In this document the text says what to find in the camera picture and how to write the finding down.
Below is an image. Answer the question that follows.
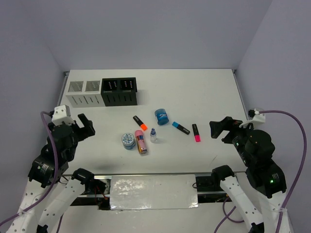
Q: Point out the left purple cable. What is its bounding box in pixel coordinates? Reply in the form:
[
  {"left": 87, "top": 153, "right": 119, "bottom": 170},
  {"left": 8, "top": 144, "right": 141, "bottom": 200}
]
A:
[{"left": 0, "top": 111, "right": 61, "bottom": 226}]

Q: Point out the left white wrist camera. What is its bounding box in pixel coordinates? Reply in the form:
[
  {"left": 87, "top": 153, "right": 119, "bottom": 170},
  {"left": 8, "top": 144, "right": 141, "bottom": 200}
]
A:
[{"left": 52, "top": 105, "right": 74, "bottom": 126}]

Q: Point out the white slotted container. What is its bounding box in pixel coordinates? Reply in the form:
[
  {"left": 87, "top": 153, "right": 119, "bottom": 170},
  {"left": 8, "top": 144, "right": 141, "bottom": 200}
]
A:
[{"left": 65, "top": 80, "right": 105, "bottom": 108}]

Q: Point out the blue slime jar patterned lid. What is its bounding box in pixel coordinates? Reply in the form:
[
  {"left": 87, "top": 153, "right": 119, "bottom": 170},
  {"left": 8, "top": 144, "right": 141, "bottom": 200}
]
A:
[{"left": 121, "top": 133, "right": 136, "bottom": 150}]

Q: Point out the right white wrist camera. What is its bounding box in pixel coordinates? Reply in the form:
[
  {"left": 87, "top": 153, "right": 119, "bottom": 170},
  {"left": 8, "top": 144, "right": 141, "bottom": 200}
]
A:
[{"left": 239, "top": 108, "right": 266, "bottom": 128}]

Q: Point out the pink highlighter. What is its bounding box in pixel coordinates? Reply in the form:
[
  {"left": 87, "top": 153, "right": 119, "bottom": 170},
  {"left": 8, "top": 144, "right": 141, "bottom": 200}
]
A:
[{"left": 192, "top": 124, "right": 201, "bottom": 142}]

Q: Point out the silver foil cover plate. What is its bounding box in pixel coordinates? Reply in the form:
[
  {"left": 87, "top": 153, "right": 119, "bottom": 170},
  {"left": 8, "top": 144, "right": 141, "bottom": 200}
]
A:
[{"left": 110, "top": 174, "right": 198, "bottom": 210}]

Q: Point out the metal table rail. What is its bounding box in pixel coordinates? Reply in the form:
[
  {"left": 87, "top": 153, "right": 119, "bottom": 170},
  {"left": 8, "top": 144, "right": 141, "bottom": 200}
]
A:
[{"left": 60, "top": 171, "right": 246, "bottom": 177}]

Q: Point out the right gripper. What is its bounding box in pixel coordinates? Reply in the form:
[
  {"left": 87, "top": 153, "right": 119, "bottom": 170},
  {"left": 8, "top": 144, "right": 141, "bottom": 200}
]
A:
[{"left": 208, "top": 114, "right": 257, "bottom": 164}]

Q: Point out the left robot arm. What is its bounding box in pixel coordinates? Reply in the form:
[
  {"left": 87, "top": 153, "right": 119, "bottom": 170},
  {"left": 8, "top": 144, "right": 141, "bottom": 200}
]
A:
[{"left": 1, "top": 111, "right": 95, "bottom": 233}]

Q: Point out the black slotted container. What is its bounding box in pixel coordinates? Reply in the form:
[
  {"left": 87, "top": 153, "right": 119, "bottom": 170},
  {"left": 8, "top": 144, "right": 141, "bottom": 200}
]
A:
[{"left": 101, "top": 77, "right": 138, "bottom": 107}]

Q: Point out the blue highlighter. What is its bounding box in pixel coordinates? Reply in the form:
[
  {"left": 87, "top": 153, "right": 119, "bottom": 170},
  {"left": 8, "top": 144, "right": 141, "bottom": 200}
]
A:
[{"left": 172, "top": 121, "right": 190, "bottom": 135}]

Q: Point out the small blue cap bottle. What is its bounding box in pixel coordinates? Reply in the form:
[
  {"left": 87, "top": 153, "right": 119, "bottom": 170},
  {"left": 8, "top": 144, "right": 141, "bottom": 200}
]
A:
[{"left": 150, "top": 128, "right": 157, "bottom": 143}]

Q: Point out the pink cap glue tube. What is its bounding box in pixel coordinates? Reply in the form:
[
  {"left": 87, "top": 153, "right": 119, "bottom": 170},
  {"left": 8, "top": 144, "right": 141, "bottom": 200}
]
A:
[{"left": 135, "top": 130, "right": 148, "bottom": 155}]

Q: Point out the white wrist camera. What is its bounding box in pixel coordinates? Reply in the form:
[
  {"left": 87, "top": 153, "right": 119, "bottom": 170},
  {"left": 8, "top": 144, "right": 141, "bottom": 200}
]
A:
[
  {"left": 52, "top": 105, "right": 74, "bottom": 126},
  {"left": 239, "top": 108, "right": 266, "bottom": 128}
]

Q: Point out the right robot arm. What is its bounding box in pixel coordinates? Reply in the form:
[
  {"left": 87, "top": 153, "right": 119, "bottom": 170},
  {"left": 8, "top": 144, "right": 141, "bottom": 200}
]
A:
[{"left": 209, "top": 116, "right": 291, "bottom": 233}]

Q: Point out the orange highlighter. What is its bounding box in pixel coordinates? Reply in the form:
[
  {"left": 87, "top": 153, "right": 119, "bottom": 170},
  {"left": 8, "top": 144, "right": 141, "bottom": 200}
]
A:
[{"left": 133, "top": 116, "right": 148, "bottom": 131}]

